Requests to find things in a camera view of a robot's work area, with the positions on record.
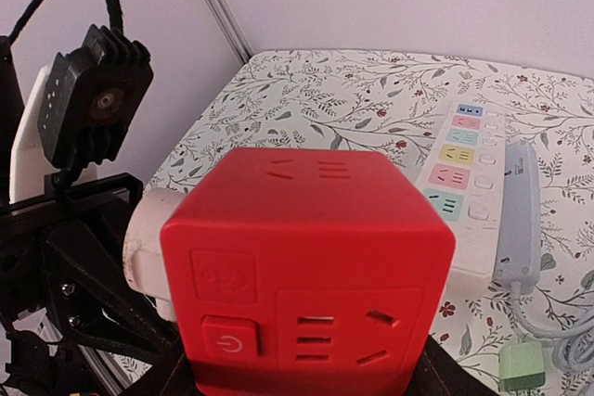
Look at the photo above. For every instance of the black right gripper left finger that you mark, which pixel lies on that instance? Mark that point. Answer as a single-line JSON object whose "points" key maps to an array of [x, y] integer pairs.
{"points": [[172, 375]]}

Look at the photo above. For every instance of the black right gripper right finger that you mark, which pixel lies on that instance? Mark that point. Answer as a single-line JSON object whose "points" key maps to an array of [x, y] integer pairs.
{"points": [[438, 374]]}

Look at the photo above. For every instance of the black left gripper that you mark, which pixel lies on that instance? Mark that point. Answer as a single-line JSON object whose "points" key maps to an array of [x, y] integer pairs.
{"points": [[63, 250]]}

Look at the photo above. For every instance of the pink cable plug head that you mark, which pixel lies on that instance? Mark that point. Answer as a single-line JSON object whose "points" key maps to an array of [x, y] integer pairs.
{"points": [[143, 263]]}

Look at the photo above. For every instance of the green plug adapter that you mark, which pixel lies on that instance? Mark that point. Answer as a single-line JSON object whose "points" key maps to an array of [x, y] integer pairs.
{"points": [[521, 366]]}

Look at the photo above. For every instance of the red cube socket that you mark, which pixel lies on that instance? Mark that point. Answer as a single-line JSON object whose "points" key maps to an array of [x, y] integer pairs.
{"points": [[305, 272]]}

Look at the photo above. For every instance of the white multicolour power strip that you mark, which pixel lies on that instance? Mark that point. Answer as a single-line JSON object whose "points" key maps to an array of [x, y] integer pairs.
{"points": [[463, 177]]}

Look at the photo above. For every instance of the light blue power strip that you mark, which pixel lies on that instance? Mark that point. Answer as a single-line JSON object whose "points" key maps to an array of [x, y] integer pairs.
{"points": [[519, 245]]}

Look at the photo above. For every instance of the floral patterned table mat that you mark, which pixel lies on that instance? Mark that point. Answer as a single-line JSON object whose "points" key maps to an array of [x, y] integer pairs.
{"points": [[395, 104]]}

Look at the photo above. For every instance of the aluminium front rail frame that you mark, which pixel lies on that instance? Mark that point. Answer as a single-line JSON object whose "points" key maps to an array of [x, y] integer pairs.
{"points": [[114, 371]]}

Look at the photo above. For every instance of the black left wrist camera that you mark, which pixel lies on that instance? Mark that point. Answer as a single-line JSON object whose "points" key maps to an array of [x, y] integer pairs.
{"points": [[90, 98]]}

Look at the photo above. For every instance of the aluminium left corner post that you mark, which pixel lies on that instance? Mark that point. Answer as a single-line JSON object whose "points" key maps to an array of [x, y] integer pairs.
{"points": [[231, 30]]}

